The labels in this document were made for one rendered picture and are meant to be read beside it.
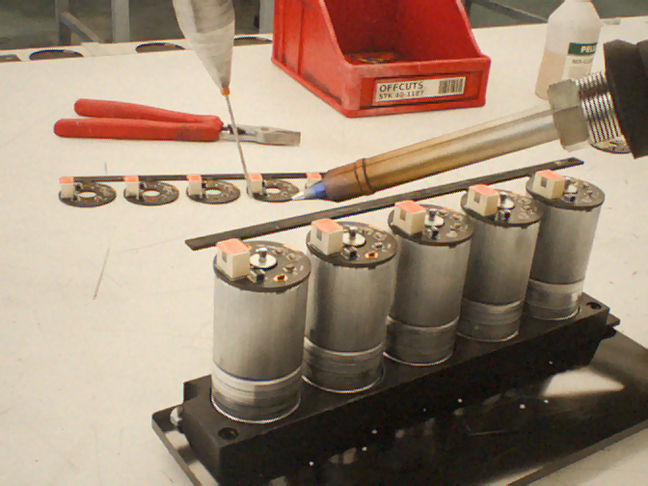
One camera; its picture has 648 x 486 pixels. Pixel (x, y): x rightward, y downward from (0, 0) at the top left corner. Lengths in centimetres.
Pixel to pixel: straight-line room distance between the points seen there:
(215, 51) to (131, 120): 30
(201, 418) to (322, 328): 4
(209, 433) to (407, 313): 7
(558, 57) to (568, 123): 41
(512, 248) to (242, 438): 10
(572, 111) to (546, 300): 12
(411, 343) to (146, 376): 9
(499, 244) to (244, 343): 9
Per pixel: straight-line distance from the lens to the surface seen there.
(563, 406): 28
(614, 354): 31
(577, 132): 19
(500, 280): 27
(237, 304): 22
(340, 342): 24
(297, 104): 55
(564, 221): 29
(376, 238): 24
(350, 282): 23
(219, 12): 18
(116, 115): 50
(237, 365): 23
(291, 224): 25
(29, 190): 42
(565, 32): 60
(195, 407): 25
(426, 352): 27
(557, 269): 30
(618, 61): 19
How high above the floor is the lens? 92
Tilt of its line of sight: 27 degrees down
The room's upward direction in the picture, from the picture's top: 5 degrees clockwise
